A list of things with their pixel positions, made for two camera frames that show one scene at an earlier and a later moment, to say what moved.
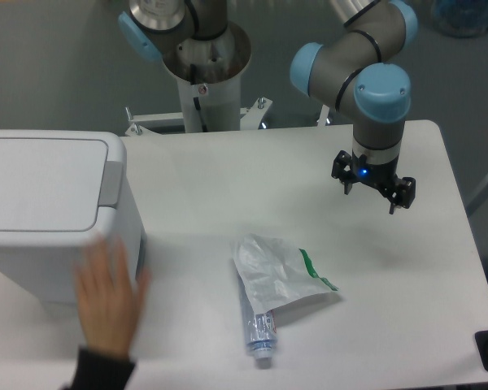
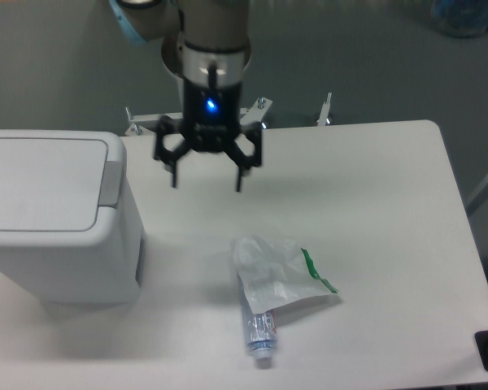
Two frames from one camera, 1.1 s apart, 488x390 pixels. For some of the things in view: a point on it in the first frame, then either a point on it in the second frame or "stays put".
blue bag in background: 465,19 stays put
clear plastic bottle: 260,328 stays put
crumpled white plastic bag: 274,272 stays put
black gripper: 401,192 → 211,119
